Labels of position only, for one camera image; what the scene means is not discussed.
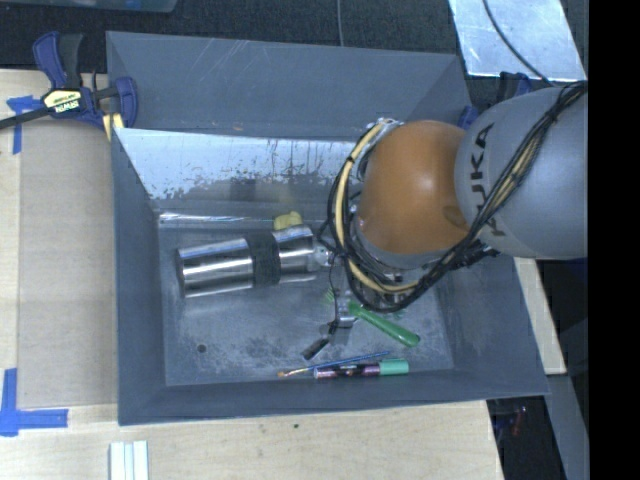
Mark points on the thin blue paintbrush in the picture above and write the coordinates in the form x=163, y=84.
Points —
x=345, y=362

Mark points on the green toothbrush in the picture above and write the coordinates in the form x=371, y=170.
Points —
x=387, y=325

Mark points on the marker with green cap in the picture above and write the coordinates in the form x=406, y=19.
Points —
x=370, y=369

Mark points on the grey metal bin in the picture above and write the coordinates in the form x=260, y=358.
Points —
x=240, y=333

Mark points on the small yellow object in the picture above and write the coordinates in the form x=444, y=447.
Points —
x=287, y=220

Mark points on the silver metal flask, black band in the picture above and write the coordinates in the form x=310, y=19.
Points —
x=220, y=267

